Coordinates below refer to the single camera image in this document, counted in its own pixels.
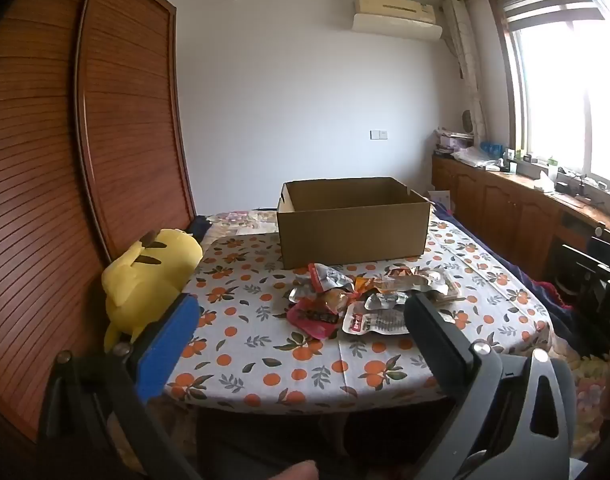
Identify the pale patterned curtain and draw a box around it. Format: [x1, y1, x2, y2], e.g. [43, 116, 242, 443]
[442, 0, 487, 143]

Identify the black chair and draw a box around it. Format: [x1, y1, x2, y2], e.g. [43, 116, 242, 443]
[547, 225, 610, 333]

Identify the floral bedsheet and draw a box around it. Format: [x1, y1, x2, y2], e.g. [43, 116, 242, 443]
[205, 209, 610, 461]

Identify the cardboard box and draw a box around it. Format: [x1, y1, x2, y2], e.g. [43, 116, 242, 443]
[276, 176, 434, 271]

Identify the tan bread snack packet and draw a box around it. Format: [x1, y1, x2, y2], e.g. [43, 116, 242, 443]
[319, 289, 352, 315]

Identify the wooden framed window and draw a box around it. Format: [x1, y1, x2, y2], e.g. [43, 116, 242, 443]
[487, 0, 610, 196]

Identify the white wall air conditioner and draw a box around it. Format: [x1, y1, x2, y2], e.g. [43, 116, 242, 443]
[352, 0, 443, 42]

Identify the long wooden cabinet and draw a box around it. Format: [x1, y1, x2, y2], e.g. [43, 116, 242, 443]
[431, 152, 610, 286]

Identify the clear plastic bag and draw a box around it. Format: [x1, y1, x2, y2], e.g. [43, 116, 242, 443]
[455, 146, 502, 169]

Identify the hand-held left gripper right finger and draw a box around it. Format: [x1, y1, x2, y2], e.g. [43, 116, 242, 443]
[404, 292, 578, 480]

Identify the pink red snack packet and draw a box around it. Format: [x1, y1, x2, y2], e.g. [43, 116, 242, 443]
[286, 296, 342, 339]

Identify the orange snack packet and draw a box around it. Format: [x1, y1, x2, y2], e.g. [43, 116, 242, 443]
[354, 276, 386, 295]

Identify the wooden slatted wardrobe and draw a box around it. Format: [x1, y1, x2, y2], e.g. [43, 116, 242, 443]
[0, 0, 196, 461]

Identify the yellow plush toy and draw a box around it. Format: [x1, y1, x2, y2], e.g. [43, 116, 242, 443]
[101, 228, 204, 356]

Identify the flat silver snack packet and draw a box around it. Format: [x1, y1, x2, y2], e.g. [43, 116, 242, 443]
[289, 284, 318, 306]

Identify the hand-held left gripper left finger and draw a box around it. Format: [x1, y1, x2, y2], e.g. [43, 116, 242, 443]
[37, 292, 202, 480]

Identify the white paper bag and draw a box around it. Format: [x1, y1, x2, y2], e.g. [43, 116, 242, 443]
[429, 189, 454, 213]

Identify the stack of boxes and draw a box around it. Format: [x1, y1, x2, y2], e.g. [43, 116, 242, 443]
[435, 129, 474, 156]

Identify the grey red snack packet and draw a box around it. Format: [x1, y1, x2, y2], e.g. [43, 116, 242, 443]
[307, 262, 356, 295]

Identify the crumpled silver snack packet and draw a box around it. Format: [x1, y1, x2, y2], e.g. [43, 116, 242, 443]
[365, 292, 408, 311]

